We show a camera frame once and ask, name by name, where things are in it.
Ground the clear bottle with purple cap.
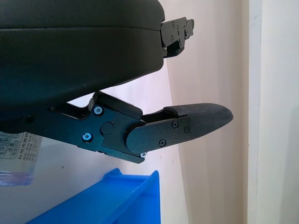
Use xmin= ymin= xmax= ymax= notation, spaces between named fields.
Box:
xmin=0 ymin=131 xmax=43 ymax=187

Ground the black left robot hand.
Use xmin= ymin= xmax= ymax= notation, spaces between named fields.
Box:
xmin=0 ymin=0 xmax=234 ymax=165

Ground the blue plastic tray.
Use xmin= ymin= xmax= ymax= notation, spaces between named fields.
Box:
xmin=23 ymin=168 xmax=162 ymax=224

